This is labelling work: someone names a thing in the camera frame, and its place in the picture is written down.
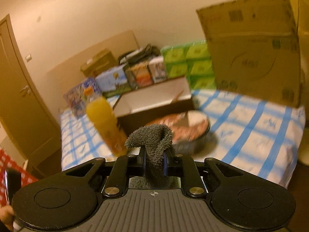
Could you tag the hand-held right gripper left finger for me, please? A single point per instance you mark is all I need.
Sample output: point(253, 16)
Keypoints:
point(143, 166)

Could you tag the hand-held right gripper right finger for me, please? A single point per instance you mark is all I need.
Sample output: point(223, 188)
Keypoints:
point(165, 168)

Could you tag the dark brown box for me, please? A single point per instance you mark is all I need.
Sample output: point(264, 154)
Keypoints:
point(149, 101)

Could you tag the small brown cardboard box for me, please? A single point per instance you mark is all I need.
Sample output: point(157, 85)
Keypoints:
point(99, 62)

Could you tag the black bag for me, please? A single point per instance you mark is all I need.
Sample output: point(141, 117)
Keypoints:
point(142, 53)

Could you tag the stack of green tissue packs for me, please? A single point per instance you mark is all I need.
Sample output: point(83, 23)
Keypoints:
point(193, 62)

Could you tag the instant noodle bowl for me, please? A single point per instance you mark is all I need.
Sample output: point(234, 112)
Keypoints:
point(193, 128)

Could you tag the light blue milk carton box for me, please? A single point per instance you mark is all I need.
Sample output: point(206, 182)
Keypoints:
point(111, 79)

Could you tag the small white box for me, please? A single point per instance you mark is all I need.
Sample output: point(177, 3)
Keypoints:
point(158, 70)

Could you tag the light wooden headboard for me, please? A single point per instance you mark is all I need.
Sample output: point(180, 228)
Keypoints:
point(67, 70)

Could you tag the orange juice bottle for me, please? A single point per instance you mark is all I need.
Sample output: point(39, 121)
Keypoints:
point(103, 120)

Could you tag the person's left hand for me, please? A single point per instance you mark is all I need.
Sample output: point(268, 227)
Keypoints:
point(5, 216)

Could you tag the small box with orange picture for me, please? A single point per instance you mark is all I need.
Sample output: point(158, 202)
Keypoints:
point(141, 75)

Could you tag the grey fuzzy sock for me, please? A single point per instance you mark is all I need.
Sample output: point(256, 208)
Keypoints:
point(157, 149)

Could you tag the large open cardboard box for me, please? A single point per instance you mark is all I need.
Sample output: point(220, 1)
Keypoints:
point(253, 60)

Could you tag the dark blue milk carton box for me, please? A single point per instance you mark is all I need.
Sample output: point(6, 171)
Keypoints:
point(74, 99)

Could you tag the yellow curtain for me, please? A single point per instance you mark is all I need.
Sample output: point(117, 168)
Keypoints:
point(304, 17)

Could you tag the white light switch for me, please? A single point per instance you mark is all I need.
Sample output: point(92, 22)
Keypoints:
point(29, 58)

